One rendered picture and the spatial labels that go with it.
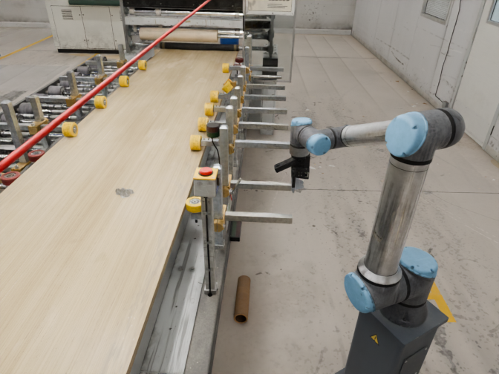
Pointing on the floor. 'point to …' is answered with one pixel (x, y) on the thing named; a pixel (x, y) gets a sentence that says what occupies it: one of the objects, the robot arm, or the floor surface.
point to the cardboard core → (242, 300)
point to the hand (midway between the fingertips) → (292, 190)
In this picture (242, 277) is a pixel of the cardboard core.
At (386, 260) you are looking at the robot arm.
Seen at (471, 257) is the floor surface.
